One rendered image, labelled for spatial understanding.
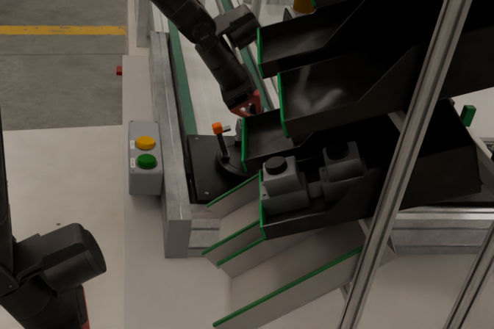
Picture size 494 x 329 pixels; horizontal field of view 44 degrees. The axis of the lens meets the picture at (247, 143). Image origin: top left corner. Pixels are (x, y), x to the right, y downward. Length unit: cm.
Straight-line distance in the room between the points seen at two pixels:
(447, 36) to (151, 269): 77
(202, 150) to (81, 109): 208
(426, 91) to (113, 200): 86
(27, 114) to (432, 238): 242
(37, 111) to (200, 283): 231
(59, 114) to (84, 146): 181
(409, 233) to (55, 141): 86
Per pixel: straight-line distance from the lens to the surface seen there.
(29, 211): 136
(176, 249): 124
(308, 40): 92
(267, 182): 82
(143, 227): 132
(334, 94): 78
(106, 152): 154
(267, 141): 99
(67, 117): 333
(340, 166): 81
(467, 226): 141
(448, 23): 66
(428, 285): 135
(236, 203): 113
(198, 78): 179
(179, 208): 122
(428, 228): 137
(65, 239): 75
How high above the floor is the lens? 172
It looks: 32 degrees down
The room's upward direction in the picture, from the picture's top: 10 degrees clockwise
